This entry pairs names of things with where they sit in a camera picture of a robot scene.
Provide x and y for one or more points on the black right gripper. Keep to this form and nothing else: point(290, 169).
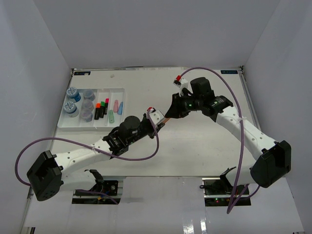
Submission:
point(175, 110)

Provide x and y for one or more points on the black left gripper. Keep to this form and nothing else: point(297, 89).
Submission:
point(145, 118)

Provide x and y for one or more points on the orange correction tape pen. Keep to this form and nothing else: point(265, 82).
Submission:
point(166, 120)

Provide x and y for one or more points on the blue correction tape pen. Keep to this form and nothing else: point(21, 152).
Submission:
point(120, 109)

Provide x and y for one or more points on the pink correction tape pen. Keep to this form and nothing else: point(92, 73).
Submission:
point(116, 106)

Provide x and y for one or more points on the green correction tape pen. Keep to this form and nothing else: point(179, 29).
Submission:
point(111, 116)

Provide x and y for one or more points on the pink black highlighter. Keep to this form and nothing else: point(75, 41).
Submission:
point(106, 106)

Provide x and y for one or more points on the green black highlighter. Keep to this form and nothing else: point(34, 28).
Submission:
point(102, 109)

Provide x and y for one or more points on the orange black highlighter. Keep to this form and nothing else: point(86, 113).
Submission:
point(97, 111)

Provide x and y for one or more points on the clear clip jar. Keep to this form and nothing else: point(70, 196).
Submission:
point(87, 104)
point(86, 115)
point(89, 94)

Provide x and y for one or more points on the blue jar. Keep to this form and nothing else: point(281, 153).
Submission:
point(71, 109)
point(73, 94)

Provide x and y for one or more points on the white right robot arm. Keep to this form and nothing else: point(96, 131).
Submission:
point(272, 158)

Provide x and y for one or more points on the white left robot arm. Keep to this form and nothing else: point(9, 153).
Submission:
point(52, 173)

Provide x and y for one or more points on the black label sticker right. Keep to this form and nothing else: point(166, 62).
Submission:
point(229, 72)

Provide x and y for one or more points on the black label sticker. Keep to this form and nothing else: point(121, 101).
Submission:
point(82, 73)
point(229, 72)

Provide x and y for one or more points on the white compartment tray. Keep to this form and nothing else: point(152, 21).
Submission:
point(76, 124)

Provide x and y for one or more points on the black label sticker left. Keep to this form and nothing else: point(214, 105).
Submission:
point(82, 73)

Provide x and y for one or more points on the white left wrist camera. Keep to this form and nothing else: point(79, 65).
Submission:
point(155, 116)

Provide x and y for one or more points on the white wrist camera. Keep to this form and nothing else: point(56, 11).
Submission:
point(155, 116)
point(181, 83)

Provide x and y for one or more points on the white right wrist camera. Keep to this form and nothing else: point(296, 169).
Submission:
point(181, 83)

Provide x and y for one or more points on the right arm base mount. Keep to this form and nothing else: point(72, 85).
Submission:
point(217, 192)

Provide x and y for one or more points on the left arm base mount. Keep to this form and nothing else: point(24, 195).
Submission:
point(105, 192)

